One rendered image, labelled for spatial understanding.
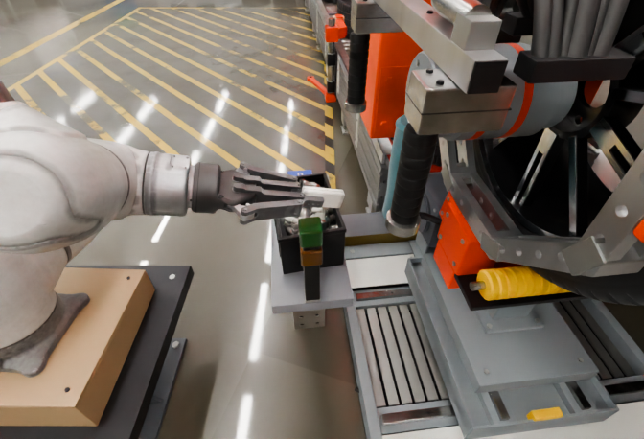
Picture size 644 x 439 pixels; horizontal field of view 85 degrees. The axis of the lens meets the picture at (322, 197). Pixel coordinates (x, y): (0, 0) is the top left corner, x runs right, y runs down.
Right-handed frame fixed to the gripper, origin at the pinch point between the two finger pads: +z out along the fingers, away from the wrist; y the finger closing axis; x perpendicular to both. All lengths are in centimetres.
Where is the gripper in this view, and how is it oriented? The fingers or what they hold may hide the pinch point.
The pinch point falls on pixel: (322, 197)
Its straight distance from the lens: 58.4
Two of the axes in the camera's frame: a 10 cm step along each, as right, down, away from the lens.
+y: -1.9, -6.4, 7.4
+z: 9.5, 0.8, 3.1
